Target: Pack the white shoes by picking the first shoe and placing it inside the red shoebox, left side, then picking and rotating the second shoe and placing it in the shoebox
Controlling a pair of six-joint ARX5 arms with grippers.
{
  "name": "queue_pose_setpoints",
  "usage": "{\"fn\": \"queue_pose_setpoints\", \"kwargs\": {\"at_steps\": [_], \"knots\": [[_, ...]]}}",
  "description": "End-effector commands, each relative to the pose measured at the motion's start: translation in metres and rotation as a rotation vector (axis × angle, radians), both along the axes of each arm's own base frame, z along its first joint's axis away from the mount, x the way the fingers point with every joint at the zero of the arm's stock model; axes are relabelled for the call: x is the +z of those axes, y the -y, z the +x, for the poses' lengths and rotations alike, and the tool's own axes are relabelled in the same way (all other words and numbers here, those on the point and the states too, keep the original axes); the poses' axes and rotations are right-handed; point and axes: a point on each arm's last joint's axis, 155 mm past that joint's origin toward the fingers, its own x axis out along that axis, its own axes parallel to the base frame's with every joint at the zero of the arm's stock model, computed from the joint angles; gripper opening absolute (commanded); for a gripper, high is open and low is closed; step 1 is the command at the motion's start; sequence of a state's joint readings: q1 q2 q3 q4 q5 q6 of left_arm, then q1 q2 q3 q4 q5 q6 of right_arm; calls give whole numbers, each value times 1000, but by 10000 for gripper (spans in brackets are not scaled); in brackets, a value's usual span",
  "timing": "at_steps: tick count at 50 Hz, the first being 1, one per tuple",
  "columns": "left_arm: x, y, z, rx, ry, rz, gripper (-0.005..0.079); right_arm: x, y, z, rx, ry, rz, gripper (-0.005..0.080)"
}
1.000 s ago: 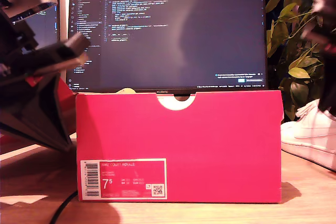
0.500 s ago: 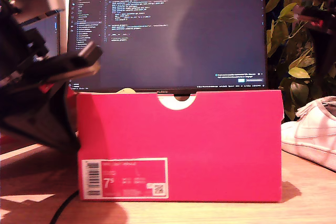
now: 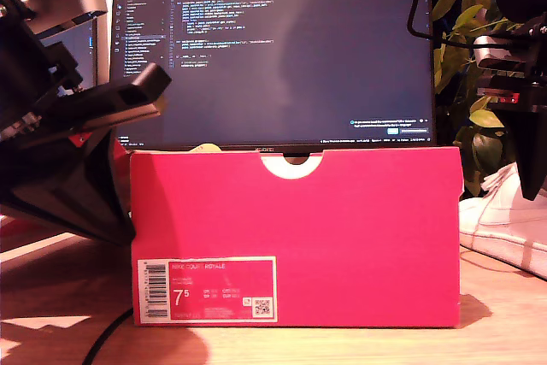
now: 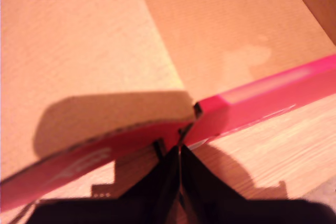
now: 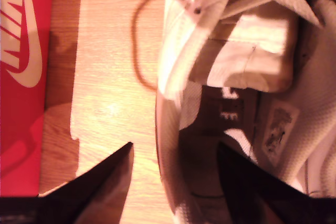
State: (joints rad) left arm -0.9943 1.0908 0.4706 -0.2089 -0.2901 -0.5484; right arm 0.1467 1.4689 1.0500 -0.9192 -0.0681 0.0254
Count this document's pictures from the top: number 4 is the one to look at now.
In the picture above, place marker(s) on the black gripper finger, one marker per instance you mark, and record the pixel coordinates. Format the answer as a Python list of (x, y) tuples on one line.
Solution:
[(199, 182), (162, 182)]

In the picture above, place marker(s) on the red Nike shoebox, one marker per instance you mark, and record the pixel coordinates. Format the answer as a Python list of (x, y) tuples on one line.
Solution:
[(236, 108)]

